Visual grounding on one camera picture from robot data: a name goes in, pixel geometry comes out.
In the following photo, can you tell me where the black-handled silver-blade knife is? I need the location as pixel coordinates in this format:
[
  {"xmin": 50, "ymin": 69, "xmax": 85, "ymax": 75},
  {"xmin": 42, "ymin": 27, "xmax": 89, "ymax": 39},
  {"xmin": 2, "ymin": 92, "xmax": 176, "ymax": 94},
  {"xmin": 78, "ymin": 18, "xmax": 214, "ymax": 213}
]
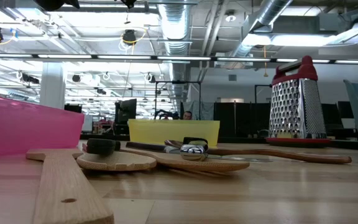
[{"xmin": 124, "ymin": 141, "xmax": 273, "ymax": 163}]

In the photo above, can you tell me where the narrow black-handled knife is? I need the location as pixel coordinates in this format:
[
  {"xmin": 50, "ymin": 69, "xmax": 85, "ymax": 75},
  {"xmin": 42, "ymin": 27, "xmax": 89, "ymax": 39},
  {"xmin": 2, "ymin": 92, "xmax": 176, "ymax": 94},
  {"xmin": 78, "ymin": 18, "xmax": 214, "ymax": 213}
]
[{"xmin": 82, "ymin": 138, "xmax": 122, "ymax": 157}]

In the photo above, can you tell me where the slotted wooden spoon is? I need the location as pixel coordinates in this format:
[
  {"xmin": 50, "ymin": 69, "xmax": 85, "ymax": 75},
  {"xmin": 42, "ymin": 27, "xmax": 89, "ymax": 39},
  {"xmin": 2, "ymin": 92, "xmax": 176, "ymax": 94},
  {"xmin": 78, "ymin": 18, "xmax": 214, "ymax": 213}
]
[{"xmin": 75, "ymin": 151, "xmax": 158, "ymax": 172}]

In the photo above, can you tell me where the black-handled dark-blade knife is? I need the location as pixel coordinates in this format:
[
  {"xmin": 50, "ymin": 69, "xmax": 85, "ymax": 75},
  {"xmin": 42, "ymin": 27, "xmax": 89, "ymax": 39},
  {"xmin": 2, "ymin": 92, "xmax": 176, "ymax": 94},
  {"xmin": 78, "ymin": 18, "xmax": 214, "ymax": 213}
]
[{"xmin": 179, "ymin": 136, "xmax": 209, "ymax": 162}]

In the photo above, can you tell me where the solid light wooden spoon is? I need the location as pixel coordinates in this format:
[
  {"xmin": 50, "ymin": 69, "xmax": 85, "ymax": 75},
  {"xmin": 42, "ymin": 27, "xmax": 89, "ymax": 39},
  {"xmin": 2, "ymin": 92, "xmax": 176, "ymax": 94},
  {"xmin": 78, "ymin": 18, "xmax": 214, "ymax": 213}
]
[{"xmin": 25, "ymin": 148, "xmax": 116, "ymax": 224}]

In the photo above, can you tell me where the dark brown wooden spoon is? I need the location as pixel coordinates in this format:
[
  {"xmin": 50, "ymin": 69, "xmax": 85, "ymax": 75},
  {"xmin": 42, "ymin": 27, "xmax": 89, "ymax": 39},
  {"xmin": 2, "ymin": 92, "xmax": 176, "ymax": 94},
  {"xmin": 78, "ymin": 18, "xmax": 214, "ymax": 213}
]
[{"xmin": 164, "ymin": 139, "xmax": 353, "ymax": 165}]

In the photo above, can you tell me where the long light bar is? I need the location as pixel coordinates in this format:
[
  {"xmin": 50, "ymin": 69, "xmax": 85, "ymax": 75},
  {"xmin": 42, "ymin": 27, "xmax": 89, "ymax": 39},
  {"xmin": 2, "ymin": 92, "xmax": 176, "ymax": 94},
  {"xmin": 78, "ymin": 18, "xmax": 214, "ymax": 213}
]
[{"xmin": 0, "ymin": 52, "xmax": 358, "ymax": 65}]

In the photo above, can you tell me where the white building column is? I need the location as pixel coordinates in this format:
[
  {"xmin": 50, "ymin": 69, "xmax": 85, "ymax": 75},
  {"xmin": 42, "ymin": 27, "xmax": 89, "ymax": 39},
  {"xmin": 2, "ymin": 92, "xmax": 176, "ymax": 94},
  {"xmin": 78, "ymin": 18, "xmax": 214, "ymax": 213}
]
[{"xmin": 39, "ymin": 62, "xmax": 67, "ymax": 110}]

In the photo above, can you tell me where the black background monitor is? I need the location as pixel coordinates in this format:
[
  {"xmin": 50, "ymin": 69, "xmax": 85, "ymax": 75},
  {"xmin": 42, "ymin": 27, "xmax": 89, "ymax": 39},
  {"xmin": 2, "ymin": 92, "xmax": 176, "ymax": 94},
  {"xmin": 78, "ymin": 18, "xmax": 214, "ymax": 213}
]
[{"xmin": 113, "ymin": 98, "xmax": 138, "ymax": 135}]

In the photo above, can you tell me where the red plastic bin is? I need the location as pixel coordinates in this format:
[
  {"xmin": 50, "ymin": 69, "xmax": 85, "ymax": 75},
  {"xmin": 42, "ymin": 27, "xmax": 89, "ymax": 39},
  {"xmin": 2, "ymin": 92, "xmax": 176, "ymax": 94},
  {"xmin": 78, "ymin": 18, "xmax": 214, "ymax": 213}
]
[{"xmin": 0, "ymin": 93, "xmax": 85, "ymax": 160}]

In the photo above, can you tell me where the yellow plastic bin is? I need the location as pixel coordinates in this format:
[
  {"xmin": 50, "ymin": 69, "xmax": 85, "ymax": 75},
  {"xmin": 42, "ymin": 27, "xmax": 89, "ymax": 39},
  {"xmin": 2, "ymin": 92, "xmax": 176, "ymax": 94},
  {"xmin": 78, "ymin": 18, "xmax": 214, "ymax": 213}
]
[{"xmin": 127, "ymin": 119, "xmax": 221, "ymax": 147}]

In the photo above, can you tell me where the dark partition panel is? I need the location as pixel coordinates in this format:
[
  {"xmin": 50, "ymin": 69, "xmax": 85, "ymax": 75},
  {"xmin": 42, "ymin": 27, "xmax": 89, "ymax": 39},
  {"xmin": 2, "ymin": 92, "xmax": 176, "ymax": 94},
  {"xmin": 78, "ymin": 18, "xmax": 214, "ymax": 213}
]
[{"xmin": 213, "ymin": 101, "xmax": 272, "ymax": 138}]

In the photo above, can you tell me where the silver ventilation duct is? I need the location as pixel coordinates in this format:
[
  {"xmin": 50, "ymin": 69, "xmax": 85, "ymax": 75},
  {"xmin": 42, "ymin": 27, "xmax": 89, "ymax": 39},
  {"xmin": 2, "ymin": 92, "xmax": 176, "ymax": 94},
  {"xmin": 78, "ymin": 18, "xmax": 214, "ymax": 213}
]
[
  {"xmin": 222, "ymin": 0, "xmax": 293, "ymax": 68},
  {"xmin": 157, "ymin": 0, "xmax": 194, "ymax": 103}
]

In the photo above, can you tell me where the black background rig frame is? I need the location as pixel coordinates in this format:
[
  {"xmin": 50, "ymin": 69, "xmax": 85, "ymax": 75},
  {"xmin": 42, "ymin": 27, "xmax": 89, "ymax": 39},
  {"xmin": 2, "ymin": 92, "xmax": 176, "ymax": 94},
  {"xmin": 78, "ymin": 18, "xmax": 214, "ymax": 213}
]
[{"xmin": 154, "ymin": 80, "xmax": 202, "ymax": 121}]

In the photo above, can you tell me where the red-handled metal box grater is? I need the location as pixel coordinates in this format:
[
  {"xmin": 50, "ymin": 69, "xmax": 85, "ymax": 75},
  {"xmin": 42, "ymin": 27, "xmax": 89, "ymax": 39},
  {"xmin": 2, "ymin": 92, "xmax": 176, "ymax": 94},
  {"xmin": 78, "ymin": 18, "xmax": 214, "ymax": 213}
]
[{"xmin": 265, "ymin": 55, "xmax": 333, "ymax": 148}]

